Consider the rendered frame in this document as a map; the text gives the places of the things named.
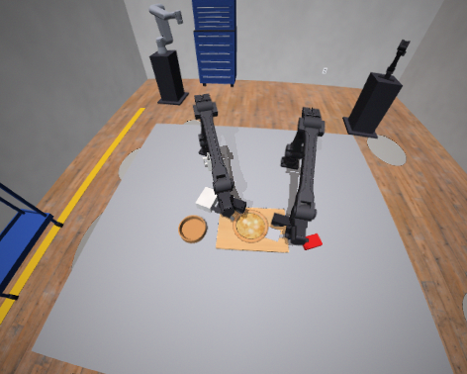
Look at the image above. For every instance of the light wood cutting board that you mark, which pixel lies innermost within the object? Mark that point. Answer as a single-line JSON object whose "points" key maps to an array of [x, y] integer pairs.
{"points": [[226, 238]]}

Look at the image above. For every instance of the pizza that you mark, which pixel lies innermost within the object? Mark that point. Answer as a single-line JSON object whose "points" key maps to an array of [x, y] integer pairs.
{"points": [[251, 226]]}

